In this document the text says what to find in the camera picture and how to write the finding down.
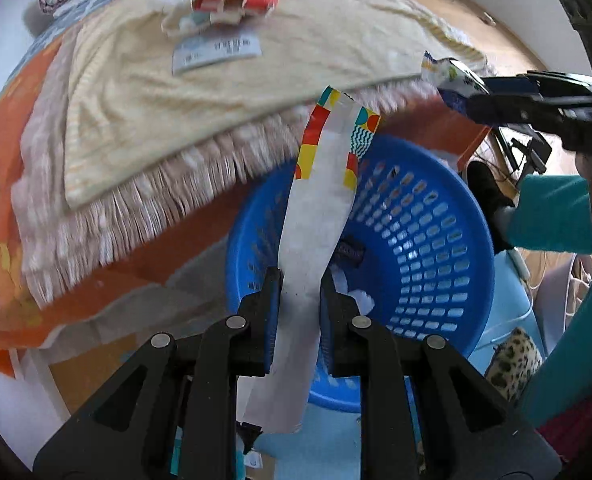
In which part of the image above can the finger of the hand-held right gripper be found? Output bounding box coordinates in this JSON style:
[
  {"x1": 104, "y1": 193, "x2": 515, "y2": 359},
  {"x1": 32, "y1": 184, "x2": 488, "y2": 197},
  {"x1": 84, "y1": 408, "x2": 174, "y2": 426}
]
[
  {"x1": 481, "y1": 71, "x2": 592, "y2": 107},
  {"x1": 463, "y1": 91, "x2": 592, "y2": 136}
]

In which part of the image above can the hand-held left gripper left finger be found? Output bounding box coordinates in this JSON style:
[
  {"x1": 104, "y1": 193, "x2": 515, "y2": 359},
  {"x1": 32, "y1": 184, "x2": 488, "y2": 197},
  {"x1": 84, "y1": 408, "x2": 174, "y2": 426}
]
[{"x1": 32, "y1": 266, "x2": 283, "y2": 480}]

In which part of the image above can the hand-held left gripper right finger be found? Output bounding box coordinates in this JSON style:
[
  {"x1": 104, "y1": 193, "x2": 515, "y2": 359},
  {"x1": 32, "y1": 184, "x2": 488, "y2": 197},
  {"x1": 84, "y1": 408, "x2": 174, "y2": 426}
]
[{"x1": 319, "y1": 270, "x2": 563, "y2": 480}]

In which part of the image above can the blue and white packet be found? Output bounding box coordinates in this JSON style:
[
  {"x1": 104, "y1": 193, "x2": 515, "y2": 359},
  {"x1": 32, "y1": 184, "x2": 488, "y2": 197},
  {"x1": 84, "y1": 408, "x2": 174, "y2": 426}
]
[{"x1": 421, "y1": 51, "x2": 492, "y2": 116}]

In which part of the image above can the white colourful-patterned cloth strip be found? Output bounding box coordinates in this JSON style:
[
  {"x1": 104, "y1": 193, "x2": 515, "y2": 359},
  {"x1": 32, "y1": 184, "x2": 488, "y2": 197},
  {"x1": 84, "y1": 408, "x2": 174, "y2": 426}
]
[{"x1": 239, "y1": 86, "x2": 382, "y2": 434}]

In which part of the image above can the blue plastic basket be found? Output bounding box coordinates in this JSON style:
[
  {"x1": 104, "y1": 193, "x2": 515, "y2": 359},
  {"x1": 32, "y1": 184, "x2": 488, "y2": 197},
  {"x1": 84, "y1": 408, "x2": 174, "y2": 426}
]
[{"x1": 225, "y1": 134, "x2": 496, "y2": 413}]

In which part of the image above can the grey label packet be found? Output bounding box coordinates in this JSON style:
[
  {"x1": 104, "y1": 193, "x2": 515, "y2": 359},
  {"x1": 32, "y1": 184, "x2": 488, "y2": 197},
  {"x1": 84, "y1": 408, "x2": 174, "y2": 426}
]
[{"x1": 171, "y1": 35, "x2": 263, "y2": 76}]

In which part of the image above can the white torn carton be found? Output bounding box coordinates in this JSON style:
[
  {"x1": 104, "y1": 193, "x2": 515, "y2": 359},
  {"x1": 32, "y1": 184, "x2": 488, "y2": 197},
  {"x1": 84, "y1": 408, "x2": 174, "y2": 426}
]
[{"x1": 161, "y1": 2, "x2": 249, "y2": 37}]

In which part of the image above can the black phone clamp stand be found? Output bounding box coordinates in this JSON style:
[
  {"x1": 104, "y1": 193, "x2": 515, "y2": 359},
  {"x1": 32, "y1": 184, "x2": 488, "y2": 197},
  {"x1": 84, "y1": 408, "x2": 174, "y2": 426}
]
[{"x1": 493, "y1": 127, "x2": 552, "y2": 176}]

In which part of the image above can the dark snack wrapper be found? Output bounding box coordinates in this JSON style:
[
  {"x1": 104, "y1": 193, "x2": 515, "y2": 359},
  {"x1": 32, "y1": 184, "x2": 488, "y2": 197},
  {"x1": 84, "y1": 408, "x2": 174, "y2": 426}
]
[{"x1": 337, "y1": 240, "x2": 366, "y2": 267}]

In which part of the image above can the black shoe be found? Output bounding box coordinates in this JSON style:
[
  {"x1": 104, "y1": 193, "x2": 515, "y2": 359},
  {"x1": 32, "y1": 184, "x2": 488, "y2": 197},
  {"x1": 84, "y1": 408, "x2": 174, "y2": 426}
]
[{"x1": 466, "y1": 160, "x2": 517, "y2": 253}]

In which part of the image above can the pink fringed blanket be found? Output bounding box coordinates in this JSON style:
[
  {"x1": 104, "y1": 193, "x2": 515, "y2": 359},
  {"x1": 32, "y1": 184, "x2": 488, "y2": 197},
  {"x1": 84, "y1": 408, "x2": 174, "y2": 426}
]
[{"x1": 13, "y1": 35, "x2": 442, "y2": 306}]

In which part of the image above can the light blue plastic stool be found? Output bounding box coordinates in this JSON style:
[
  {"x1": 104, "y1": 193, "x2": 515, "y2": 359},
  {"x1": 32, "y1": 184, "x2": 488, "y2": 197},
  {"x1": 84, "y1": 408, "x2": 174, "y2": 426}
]
[{"x1": 243, "y1": 247, "x2": 534, "y2": 480}]

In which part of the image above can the leopard print cloth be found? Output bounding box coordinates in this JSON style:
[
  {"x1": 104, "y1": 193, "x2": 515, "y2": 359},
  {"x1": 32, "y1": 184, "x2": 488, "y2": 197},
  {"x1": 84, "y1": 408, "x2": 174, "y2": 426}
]
[{"x1": 485, "y1": 327, "x2": 544, "y2": 403}]

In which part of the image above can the yellow striped towel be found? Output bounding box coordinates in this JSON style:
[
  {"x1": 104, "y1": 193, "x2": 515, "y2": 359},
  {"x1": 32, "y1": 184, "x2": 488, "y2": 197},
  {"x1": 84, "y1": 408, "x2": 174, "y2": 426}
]
[{"x1": 63, "y1": 0, "x2": 487, "y2": 211}]

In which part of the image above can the person's teal clothing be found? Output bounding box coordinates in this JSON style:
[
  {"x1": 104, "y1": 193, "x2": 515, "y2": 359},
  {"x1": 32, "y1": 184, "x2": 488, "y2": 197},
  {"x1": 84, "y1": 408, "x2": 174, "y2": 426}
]
[{"x1": 518, "y1": 260, "x2": 592, "y2": 428}]

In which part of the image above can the orange floral bed sheet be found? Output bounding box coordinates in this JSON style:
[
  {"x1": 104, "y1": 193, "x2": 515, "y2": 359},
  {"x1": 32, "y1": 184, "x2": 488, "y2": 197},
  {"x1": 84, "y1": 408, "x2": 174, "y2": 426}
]
[{"x1": 0, "y1": 35, "x2": 492, "y2": 376}]

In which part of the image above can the blue checked bed sheet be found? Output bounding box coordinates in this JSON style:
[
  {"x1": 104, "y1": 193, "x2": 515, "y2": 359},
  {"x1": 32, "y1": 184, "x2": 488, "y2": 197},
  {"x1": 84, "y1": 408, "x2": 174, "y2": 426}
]
[{"x1": 6, "y1": 0, "x2": 207, "y2": 81}]

